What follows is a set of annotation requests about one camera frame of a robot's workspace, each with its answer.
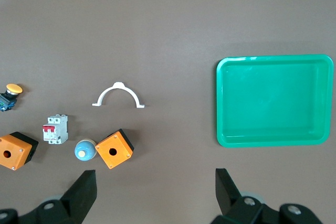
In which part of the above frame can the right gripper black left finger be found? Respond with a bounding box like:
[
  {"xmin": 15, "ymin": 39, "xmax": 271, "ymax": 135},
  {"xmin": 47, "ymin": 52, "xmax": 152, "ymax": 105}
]
[{"xmin": 0, "ymin": 169, "xmax": 98, "ymax": 224}]

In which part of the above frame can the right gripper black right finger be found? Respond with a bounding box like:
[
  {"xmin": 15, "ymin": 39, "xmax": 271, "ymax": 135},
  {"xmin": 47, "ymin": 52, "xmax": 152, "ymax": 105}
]
[{"xmin": 209, "ymin": 168, "xmax": 324, "ymax": 224}]

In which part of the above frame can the white red circuit breaker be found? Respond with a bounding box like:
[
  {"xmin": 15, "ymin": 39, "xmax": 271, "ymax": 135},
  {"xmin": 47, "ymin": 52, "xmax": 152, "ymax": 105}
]
[{"xmin": 42, "ymin": 114, "xmax": 69, "ymax": 145}]

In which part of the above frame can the blue grey dome buzzer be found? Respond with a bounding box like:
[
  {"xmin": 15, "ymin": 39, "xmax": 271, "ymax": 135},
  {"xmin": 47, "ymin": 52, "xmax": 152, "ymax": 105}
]
[{"xmin": 74, "ymin": 138, "xmax": 97, "ymax": 162}]

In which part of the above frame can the orange button box with hole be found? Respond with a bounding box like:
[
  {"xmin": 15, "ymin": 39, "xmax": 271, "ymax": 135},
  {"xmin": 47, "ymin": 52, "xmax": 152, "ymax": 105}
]
[
  {"xmin": 94, "ymin": 129, "xmax": 135, "ymax": 170},
  {"xmin": 0, "ymin": 131, "xmax": 39, "ymax": 172}
]

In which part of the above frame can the green plastic tray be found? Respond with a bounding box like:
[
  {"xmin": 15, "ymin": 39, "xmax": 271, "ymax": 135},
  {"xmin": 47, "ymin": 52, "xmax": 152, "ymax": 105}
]
[{"xmin": 216, "ymin": 54, "xmax": 334, "ymax": 148}]

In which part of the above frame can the small white pipe clamp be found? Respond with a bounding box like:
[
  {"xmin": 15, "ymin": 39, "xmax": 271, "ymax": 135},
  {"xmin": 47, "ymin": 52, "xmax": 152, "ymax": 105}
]
[{"xmin": 91, "ymin": 81, "xmax": 145, "ymax": 109}]

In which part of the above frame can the yellow mushroom push button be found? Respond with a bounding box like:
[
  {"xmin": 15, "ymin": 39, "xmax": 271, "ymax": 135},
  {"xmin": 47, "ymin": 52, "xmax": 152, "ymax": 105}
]
[{"xmin": 0, "ymin": 83, "xmax": 24, "ymax": 113}]

